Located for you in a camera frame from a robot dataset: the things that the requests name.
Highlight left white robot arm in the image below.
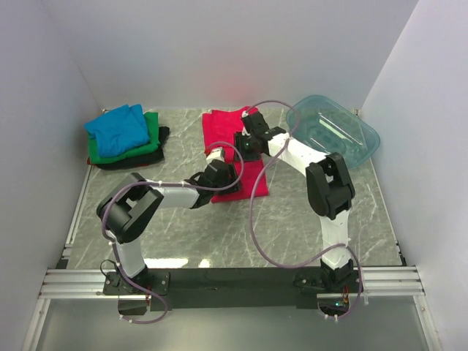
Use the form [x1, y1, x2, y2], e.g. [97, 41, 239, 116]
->
[97, 159, 241, 294]

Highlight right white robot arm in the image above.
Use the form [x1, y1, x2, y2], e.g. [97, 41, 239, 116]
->
[235, 111, 355, 292]

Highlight folded black t shirt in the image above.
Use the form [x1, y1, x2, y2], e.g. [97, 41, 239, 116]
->
[96, 127, 170, 170]

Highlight clear blue plastic tub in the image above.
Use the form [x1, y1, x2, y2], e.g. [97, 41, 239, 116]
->
[286, 95, 380, 168]

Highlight folded green t shirt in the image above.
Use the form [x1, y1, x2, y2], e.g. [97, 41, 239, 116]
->
[88, 112, 160, 165]

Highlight folded blue t shirt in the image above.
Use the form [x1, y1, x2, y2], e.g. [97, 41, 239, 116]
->
[84, 105, 150, 158]

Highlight black base beam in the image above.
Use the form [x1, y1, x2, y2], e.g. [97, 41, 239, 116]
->
[102, 267, 363, 312]

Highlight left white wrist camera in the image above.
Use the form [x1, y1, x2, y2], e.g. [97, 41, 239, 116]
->
[205, 147, 225, 164]

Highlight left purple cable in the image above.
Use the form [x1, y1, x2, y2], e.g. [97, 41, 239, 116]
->
[101, 141, 245, 325]

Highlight purple cable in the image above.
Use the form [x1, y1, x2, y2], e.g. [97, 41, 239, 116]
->
[243, 100, 366, 321]
[101, 141, 245, 325]

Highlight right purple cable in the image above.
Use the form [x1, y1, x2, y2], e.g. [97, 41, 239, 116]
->
[243, 100, 366, 321]

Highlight aluminium frame rail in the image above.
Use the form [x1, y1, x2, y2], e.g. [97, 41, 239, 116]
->
[22, 166, 124, 350]

